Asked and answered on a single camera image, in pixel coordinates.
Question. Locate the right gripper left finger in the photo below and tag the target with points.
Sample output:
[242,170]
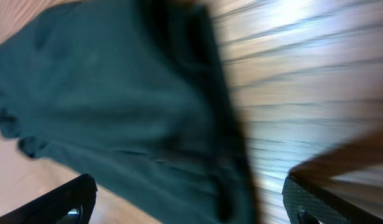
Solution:
[70,203]

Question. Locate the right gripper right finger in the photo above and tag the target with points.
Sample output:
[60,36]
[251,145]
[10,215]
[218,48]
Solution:
[307,203]

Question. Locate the black polo shirt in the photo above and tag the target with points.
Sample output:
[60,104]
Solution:
[133,93]

